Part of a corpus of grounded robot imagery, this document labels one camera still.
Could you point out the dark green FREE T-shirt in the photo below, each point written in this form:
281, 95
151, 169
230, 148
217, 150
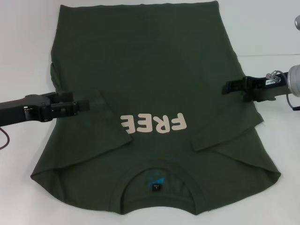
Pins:
152, 58

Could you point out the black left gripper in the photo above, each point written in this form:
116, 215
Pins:
21, 110

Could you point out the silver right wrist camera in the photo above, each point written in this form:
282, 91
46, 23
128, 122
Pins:
297, 23

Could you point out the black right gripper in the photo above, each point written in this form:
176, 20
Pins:
267, 90

